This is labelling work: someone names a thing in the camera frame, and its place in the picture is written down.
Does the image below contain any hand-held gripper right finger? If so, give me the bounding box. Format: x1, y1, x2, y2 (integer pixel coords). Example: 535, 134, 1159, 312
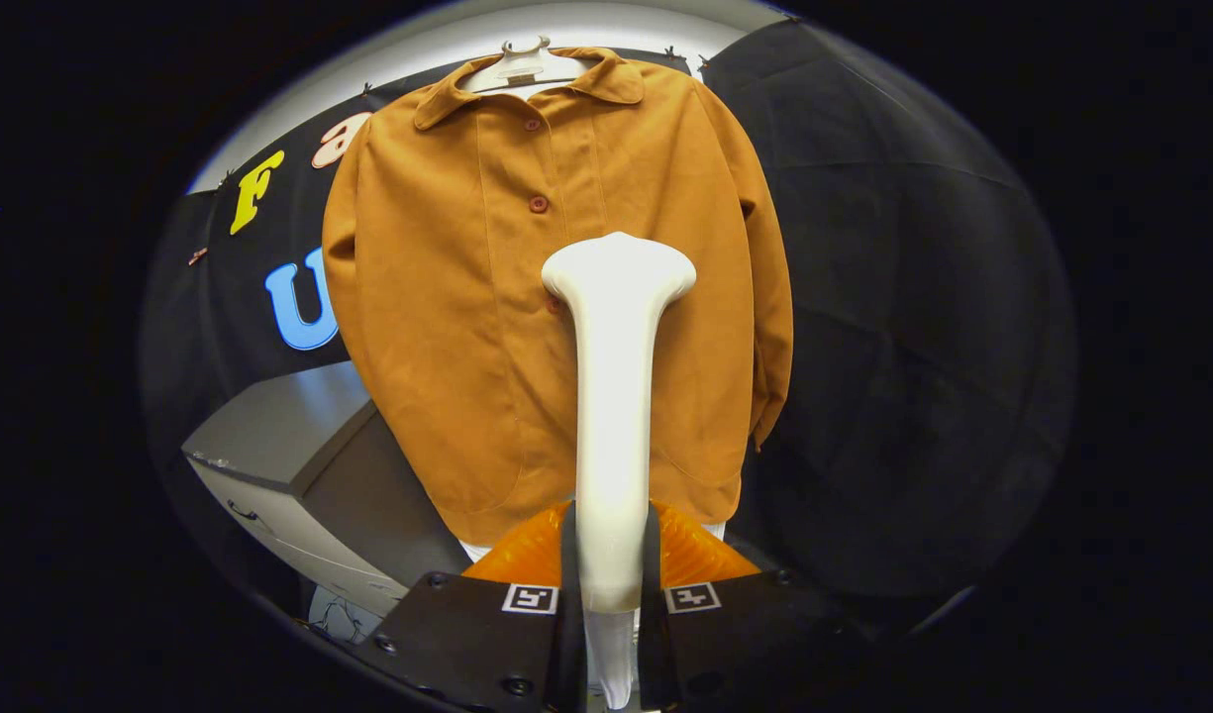
638, 500, 864, 713

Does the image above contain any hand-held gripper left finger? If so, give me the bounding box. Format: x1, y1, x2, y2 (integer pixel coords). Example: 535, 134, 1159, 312
354, 500, 587, 713

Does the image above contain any orange button shirt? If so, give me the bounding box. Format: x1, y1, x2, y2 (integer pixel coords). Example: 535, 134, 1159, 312
321, 47, 795, 548

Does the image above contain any white clothes hanger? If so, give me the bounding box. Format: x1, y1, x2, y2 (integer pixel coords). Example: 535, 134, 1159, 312
462, 36, 597, 95

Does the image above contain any grey cabinet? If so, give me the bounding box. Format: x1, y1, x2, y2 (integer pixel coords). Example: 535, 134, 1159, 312
180, 361, 473, 620

